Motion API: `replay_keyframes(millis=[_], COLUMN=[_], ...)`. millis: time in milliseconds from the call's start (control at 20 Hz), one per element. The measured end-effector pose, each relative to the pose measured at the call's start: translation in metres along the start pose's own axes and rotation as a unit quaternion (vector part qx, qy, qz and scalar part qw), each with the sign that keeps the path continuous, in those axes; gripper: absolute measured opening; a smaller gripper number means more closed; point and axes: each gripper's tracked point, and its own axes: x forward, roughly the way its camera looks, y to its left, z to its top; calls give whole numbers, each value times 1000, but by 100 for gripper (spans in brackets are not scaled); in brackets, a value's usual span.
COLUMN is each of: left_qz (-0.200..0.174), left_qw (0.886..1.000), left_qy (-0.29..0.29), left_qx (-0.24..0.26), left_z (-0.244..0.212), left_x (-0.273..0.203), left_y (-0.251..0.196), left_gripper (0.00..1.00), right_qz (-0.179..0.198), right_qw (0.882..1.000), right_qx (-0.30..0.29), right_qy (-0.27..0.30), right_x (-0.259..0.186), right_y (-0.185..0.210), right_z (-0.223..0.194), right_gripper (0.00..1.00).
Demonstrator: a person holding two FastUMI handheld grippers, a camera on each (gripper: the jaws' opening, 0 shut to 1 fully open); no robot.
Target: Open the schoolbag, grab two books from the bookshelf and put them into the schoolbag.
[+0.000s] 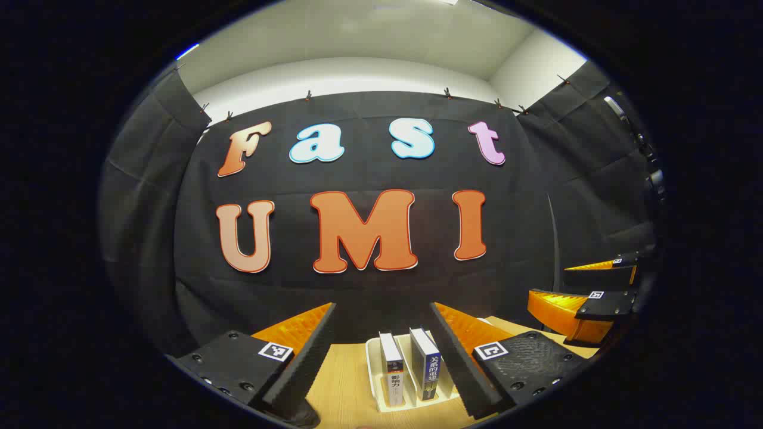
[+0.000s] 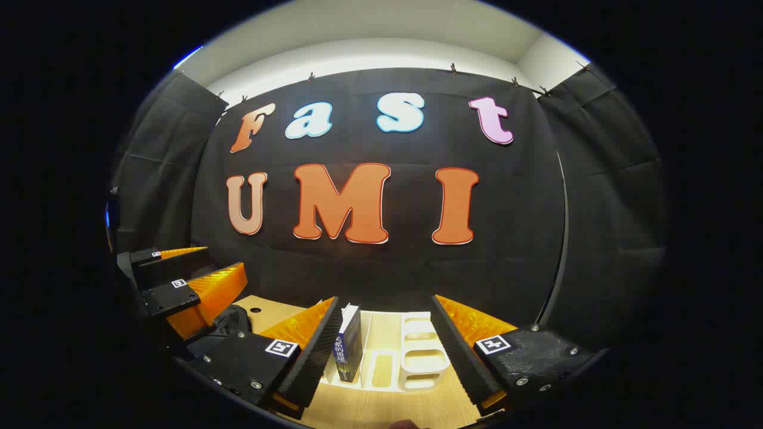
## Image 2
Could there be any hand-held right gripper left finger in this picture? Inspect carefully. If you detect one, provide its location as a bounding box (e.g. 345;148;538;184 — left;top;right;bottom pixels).
176;296;344;421

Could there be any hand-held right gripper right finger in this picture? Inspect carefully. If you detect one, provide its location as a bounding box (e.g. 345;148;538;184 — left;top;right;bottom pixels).
429;294;598;419

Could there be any white bookshelf organizer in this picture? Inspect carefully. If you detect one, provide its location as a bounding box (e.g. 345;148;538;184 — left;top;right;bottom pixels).
321;310;452;393

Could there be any dark blue book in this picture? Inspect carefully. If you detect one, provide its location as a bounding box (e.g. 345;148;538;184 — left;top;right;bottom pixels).
332;303;364;384

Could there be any black schoolbag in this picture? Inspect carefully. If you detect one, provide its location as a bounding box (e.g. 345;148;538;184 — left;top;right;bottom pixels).
190;304;256;358

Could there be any black backdrop cloth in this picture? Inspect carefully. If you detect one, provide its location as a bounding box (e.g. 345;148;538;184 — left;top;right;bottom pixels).
110;63;667;352

